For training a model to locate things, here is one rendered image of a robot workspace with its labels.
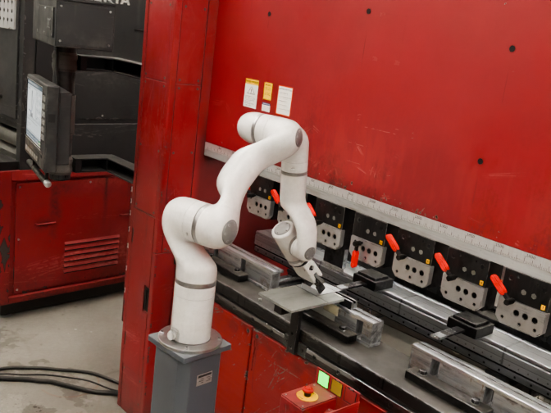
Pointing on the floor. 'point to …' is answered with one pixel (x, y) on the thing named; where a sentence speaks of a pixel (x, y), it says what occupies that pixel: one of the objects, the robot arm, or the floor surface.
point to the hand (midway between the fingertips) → (315, 285)
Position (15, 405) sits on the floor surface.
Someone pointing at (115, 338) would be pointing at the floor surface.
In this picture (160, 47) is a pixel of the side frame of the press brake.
